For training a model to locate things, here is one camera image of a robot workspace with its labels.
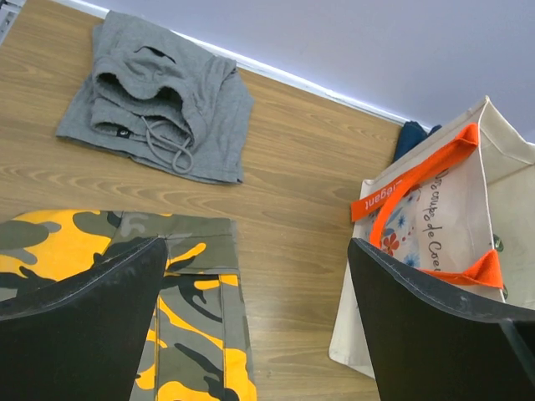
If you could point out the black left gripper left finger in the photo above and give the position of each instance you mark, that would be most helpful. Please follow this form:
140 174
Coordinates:
82 338

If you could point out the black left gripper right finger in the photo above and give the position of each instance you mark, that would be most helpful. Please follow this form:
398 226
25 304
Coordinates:
430 340

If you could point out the beige canvas tote bag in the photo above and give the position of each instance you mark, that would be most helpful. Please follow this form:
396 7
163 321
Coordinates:
460 205

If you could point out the orange camouflage folded pants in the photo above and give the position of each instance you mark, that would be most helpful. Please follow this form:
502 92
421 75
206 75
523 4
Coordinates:
197 346

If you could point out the dark blue folded jeans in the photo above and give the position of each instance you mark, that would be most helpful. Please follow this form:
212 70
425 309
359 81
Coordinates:
411 134

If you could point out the grey folded shorts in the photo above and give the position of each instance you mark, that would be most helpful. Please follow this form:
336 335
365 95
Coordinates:
161 101

